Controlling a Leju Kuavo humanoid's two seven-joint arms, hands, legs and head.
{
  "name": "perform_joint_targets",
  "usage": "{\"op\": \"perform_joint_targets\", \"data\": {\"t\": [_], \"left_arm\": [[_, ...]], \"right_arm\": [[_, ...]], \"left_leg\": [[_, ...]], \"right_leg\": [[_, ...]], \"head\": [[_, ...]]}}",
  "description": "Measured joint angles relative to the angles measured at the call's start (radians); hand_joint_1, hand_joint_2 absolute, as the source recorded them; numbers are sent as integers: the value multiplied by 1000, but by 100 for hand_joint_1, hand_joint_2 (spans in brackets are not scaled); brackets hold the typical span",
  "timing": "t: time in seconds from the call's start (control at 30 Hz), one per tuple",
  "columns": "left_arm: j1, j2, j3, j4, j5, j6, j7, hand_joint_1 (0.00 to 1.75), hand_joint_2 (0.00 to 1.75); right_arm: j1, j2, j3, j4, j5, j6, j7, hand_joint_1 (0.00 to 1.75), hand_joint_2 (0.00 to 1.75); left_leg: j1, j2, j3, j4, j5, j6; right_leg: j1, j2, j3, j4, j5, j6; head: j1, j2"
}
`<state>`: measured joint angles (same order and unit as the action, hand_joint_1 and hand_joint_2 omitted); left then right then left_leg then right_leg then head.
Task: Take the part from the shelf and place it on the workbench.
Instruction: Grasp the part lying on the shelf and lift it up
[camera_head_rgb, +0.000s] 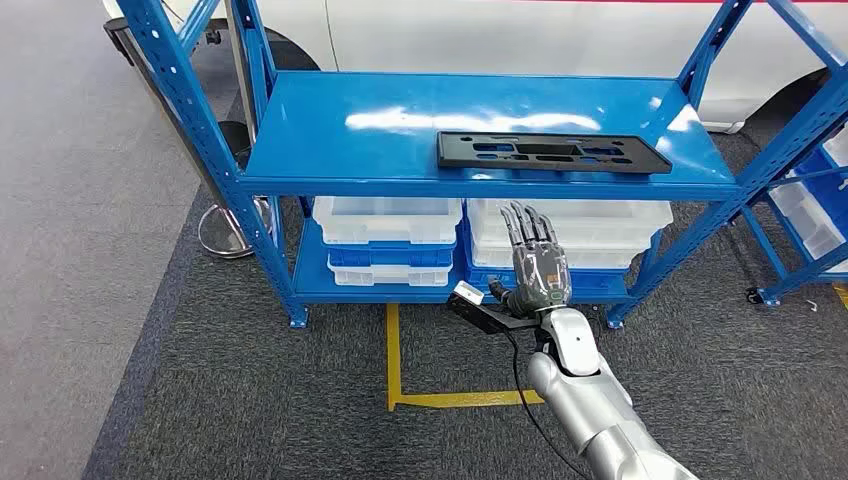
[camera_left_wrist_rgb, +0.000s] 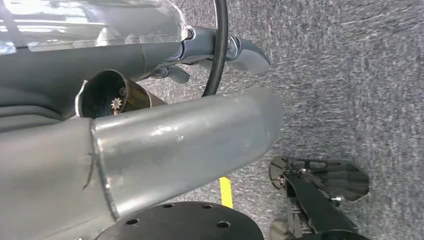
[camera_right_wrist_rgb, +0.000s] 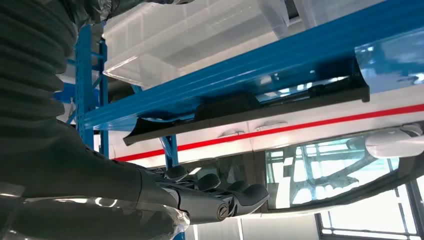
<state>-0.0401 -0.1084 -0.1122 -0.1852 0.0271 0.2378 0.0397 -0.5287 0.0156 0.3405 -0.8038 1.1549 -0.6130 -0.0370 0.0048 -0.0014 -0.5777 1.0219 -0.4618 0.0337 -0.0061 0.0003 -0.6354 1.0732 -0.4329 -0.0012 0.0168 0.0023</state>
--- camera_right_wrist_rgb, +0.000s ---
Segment large blue metal shelf rack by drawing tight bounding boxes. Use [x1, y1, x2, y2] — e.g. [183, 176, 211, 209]
[52, 0, 424, 240]

